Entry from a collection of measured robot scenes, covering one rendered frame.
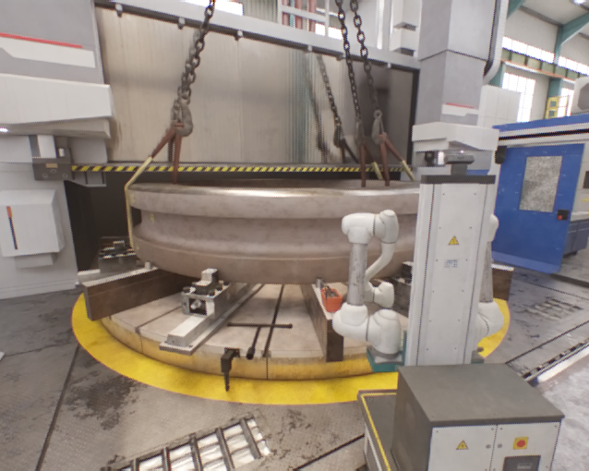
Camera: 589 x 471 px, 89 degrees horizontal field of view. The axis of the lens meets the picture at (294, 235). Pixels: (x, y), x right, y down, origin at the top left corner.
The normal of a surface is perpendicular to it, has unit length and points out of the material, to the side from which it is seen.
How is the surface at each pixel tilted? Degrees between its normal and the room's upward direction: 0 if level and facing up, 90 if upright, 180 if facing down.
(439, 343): 90
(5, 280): 90
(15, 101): 90
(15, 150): 90
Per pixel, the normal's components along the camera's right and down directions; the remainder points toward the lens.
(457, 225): 0.05, 0.21
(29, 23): 0.46, 0.18
